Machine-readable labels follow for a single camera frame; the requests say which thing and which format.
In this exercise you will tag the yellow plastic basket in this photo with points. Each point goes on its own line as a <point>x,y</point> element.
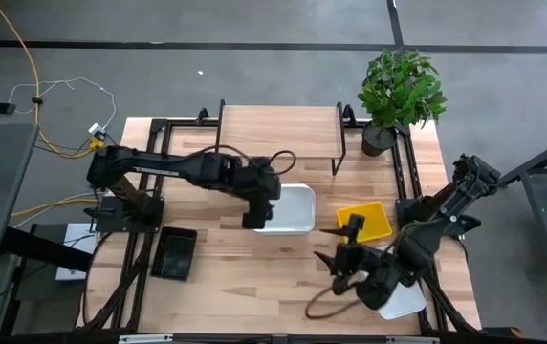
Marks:
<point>369,222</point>

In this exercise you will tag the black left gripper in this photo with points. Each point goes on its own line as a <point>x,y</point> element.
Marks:
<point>259,186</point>

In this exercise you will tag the white power adapter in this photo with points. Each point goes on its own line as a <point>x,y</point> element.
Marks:
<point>96,128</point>

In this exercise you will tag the wooden shelf with black legs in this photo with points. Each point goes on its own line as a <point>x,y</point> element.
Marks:
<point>278,131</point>

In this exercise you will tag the dark metal stand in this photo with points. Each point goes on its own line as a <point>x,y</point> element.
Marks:
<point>546,191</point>

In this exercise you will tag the green potted plant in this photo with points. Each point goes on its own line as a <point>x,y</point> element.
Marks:
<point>400,88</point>

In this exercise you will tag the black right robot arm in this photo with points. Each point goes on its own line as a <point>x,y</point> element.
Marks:
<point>465,186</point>

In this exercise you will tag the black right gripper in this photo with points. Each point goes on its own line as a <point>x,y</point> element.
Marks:
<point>374,279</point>

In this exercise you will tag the black plastic basket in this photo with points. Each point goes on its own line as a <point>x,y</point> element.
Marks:
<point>174,253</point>

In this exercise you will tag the black frame clamp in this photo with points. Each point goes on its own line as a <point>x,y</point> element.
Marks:
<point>349,113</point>
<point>202,116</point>

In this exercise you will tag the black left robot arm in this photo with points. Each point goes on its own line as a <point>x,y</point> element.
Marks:
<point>168,167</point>

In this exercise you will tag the white box device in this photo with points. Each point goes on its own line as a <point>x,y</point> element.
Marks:
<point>75,243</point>

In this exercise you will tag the black plant pot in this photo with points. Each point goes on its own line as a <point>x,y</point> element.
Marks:
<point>376,141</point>

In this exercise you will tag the black aluminium table frame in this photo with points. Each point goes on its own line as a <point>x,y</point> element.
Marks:
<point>412,162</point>

